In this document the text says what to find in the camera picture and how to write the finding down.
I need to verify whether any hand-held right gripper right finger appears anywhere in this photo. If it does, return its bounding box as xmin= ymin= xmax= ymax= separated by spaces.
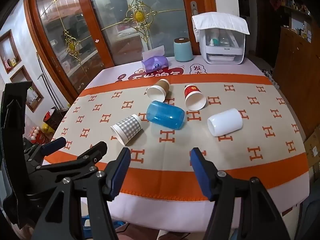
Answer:
xmin=190 ymin=147 xmax=292 ymax=240

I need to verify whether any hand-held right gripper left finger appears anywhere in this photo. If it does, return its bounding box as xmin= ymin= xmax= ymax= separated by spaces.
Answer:
xmin=31 ymin=147 xmax=132 ymax=240

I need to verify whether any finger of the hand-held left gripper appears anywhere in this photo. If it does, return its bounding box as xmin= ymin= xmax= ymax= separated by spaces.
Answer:
xmin=30 ymin=141 xmax=108 ymax=179
xmin=23 ymin=137 xmax=67 ymax=164

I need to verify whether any grey checked paper cup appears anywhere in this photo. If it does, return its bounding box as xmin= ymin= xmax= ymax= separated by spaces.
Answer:
xmin=110 ymin=114 xmax=143 ymax=146

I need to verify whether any white plastic cup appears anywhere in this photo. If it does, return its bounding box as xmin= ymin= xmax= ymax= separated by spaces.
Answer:
xmin=207 ymin=108 xmax=243 ymax=137

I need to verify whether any blue plastic cup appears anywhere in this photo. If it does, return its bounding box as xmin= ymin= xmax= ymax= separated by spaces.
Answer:
xmin=146 ymin=100 xmax=186 ymax=130

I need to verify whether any red paper cup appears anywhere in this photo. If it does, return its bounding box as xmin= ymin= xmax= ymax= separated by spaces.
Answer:
xmin=184 ymin=84 xmax=207 ymax=111

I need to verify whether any brown paper cup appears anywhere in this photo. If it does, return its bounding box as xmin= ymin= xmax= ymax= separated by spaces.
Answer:
xmin=146 ymin=78 xmax=171 ymax=103

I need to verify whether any yellow bottle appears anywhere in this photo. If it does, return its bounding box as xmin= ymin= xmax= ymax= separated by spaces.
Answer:
xmin=41 ymin=123 xmax=55 ymax=134

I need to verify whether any orange and beige table runner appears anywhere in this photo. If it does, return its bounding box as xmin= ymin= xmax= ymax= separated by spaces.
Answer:
xmin=44 ymin=74 xmax=309 ymax=202

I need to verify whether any purple tissue pack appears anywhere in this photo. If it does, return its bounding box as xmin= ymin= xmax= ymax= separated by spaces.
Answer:
xmin=141 ymin=45 xmax=170 ymax=72

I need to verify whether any wooden glass sliding door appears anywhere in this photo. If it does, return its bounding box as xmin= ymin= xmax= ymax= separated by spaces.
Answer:
xmin=24 ymin=0 xmax=118 ymax=102
xmin=85 ymin=0 xmax=217 ymax=68

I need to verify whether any cardboard box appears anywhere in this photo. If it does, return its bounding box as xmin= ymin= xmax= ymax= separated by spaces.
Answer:
xmin=303 ymin=127 xmax=320 ymax=168

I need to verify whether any white countertop appliance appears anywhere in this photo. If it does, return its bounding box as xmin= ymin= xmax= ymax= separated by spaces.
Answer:
xmin=199 ymin=27 xmax=245 ymax=65

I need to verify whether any teal canister with brown lid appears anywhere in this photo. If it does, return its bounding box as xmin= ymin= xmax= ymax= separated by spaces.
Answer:
xmin=173 ymin=37 xmax=193 ymax=62

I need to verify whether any wooden cabinet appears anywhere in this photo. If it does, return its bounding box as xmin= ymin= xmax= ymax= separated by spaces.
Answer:
xmin=272 ymin=26 xmax=320 ymax=140

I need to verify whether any white folded cloth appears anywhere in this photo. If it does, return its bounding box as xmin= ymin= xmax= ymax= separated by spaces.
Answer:
xmin=191 ymin=12 xmax=250 ymax=43

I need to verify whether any shelf with bottles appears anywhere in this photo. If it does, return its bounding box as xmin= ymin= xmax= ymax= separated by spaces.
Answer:
xmin=279 ymin=0 xmax=316 ymax=43

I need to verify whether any wooden wall niche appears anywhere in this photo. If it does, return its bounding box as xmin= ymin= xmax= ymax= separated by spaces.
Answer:
xmin=0 ymin=29 xmax=22 ymax=74
xmin=10 ymin=65 xmax=44 ymax=113

